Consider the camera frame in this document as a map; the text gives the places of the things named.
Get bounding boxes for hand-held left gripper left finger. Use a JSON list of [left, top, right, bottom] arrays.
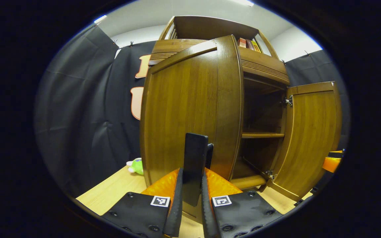
[[101, 168, 183, 238]]

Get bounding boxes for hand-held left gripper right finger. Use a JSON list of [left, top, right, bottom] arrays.
[[201, 168, 283, 238]]

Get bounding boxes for wooden shoe cabinet door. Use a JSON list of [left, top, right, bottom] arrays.
[[140, 35, 244, 225], [267, 81, 342, 202]]

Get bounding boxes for black door handle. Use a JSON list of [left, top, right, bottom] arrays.
[[182, 133, 214, 207]]

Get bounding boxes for wooden double-door shoe cabinet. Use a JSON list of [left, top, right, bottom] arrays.
[[148, 16, 290, 192]]

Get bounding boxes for wooden inner cabinet shelf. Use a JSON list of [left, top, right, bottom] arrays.
[[242, 132, 285, 139]]

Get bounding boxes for green plush toy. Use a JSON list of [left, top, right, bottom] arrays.
[[126, 158, 144, 175]]

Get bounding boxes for black backdrop cloth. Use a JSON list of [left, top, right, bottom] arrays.
[[34, 25, 350, 199]]

